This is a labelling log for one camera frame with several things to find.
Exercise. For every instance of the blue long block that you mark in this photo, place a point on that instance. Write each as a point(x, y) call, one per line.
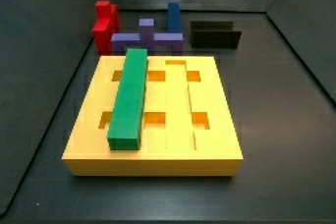
point(173, 18)

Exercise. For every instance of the yellow slotted board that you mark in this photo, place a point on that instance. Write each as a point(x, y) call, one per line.
point(188, 137)

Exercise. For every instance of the green long block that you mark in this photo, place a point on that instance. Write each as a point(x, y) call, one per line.
point(124, 128)

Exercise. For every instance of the purple branched block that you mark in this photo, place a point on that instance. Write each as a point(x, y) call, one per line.
point(147, 39)

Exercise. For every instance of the red branched block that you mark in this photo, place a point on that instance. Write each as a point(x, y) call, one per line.
point(105, 26)

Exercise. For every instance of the black angle bracket holder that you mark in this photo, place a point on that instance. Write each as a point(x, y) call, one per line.
point(213, 35)

